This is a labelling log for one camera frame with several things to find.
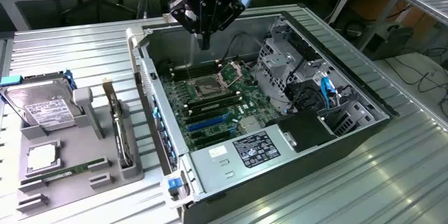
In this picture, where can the graphics card with metal bracket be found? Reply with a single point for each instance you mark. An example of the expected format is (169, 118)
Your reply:
(118, 119)

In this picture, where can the black RAM slot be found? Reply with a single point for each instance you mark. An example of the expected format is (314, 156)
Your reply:
(197, 72)
(198, 75)
(194, 69)
(207, 113)
(193, 65)
(205, 108)

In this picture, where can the metal socket cover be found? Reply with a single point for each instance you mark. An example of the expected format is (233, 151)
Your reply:
(233, 72)

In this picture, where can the metal disk bay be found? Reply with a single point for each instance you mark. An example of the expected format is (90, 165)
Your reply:
(281, 61)

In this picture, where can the CPU socket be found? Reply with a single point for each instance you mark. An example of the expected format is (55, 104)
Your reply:
(207, 87)

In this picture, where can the green motherboard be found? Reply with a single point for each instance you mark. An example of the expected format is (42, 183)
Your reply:
(242, 100)

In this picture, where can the long black expansion slot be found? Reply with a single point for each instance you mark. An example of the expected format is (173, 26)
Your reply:
(205, 118)
(214, 142)
(211, 136)

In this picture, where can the blue expansion slot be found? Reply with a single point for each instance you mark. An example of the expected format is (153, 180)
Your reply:
(207, 125)

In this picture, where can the open black PC case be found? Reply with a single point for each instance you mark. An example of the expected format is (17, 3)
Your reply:
(350, 58)

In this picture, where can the silver chipset heatsink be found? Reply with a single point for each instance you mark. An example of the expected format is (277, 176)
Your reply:
(251, 125)

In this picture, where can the blue card retention latches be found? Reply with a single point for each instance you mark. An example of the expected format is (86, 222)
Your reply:
(165, 129)

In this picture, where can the black box under desk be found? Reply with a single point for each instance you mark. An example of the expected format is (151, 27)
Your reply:
(393, 43)

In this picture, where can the grey power supply unit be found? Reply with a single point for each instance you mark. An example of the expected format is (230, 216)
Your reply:
(217, 163)

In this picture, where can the silver hard disk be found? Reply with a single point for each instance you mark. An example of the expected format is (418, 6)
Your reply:
(46, 108)

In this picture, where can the metal slat side table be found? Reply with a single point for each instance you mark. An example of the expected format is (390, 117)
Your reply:
(423, 1)

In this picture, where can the blue disk carrier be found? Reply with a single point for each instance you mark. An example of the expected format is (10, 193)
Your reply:
(11, 81)

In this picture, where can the blue case latch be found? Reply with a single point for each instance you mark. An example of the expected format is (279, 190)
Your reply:
(174, 184)

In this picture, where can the grey parts rack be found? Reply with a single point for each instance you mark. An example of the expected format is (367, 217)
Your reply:
(85, 176)

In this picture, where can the silver CPU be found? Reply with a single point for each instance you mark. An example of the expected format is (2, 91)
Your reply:
(43, 157)

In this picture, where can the loose green RAM stick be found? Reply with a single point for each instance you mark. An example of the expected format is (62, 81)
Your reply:
(62, 174)

